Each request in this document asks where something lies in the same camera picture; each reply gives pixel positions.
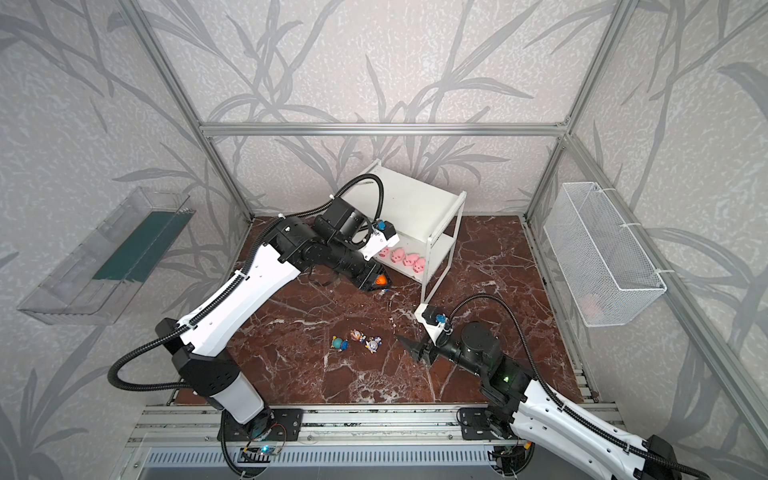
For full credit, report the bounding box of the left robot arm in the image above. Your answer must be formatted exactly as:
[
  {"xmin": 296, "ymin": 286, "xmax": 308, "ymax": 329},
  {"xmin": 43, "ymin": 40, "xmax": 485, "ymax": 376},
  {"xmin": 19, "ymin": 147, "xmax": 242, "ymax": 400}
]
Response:
[{"xmin": 107, "ymin": 197, "xmax": 398, "ymax": 439}]

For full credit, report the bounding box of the pink toy in basket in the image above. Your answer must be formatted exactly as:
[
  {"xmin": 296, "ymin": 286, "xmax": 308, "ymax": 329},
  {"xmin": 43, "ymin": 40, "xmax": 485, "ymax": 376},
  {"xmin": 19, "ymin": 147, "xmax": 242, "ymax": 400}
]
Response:
[{"xmin": 579, "ymin": 294, "xmax": 605, "ymax": 324}]

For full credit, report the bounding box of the white wire mesh basket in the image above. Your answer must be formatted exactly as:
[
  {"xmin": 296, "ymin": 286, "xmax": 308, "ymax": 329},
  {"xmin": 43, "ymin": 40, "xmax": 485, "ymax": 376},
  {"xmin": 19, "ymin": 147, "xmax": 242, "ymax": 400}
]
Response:
[{"xmin": 544, "ymin": 182, "xmax": 667, "ymax": 328}]

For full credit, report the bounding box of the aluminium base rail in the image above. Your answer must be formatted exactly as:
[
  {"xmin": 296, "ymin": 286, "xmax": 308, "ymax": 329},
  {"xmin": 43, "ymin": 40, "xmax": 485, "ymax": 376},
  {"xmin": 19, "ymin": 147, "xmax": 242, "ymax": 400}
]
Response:
[{"xmin": 128, "ymin": 403, "xmax": 625, "ymax": 450}]

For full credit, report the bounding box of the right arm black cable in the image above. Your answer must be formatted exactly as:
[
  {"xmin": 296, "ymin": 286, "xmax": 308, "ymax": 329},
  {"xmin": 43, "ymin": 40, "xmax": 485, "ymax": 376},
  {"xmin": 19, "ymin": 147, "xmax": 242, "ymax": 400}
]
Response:
[{"xmin": 447, "ymin": 293, "xmax": 713, "ymax": 480}]

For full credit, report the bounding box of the white two-tier shelf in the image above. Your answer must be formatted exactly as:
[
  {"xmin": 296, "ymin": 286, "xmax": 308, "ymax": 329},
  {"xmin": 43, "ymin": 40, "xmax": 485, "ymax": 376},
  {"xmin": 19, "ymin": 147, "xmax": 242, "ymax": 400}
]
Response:
[{"xmin": 343, "ymin": 160, "xmax": 467, "ymax": 303}]

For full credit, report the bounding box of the clear plastic wall bin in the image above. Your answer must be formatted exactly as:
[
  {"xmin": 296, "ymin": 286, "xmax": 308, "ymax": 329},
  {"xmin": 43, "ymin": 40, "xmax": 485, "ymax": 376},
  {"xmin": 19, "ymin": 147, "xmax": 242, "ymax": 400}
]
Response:
[{"xmin": 18, "ymin": 187, "xmax": 196, "ymax": 325}]

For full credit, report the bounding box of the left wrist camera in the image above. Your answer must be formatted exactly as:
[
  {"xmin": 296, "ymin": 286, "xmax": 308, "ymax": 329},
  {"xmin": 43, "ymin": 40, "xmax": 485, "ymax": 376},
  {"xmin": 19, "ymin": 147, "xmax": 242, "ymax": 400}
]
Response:
[{"xmin": 360, "ymin": 220, "xmax": 400, "ymax": 261}]

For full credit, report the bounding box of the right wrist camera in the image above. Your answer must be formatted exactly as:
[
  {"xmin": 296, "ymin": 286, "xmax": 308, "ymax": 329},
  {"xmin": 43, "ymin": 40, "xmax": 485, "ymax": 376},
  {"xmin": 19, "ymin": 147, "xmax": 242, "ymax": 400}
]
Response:
[{"xmin": 414, "ymin": 303, "xmax": 451, "ymax": 345}]

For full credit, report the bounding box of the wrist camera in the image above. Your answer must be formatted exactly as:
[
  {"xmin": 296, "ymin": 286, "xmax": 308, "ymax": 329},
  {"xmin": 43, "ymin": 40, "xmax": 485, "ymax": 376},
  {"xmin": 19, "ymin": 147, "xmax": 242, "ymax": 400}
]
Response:
[
  {"xmin": 360, "ymin": 220, "xmax": 400, "ymax": 261},
  {"xmin": 414, "ymin": 303, "xmax": 451, "ymax": 345}
]

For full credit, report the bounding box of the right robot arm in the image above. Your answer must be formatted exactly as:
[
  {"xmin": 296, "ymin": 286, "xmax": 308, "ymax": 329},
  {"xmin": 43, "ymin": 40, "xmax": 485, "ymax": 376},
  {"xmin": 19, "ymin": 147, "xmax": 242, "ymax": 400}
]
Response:
[{"xmin": 397, "ymin": 322, "xmax": 709, "ymax": 479}]

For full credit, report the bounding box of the white hooded Doraemon figure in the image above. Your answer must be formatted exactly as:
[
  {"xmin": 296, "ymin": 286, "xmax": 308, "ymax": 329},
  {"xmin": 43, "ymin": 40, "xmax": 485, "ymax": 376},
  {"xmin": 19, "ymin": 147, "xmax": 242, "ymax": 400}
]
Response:
[{"xmin": 363, "ymin": 336, "xmax": 382, "ymax": 353}]

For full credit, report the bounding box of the lion mane Doraemon figure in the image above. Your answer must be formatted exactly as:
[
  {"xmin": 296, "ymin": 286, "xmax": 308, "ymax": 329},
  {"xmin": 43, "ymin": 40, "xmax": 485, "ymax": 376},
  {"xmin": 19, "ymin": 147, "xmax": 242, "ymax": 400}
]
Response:
[{"xmin": 349, "ymin": 330, "xmax": 365, "ymax": 342}]

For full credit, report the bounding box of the teal hooded Doraemon figure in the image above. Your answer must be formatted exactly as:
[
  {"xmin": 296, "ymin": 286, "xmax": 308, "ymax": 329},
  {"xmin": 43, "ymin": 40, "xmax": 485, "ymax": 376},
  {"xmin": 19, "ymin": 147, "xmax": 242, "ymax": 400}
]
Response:
[{"xmin": 331, "ymin": 336, "xmax": 349, "ymax": 352}]

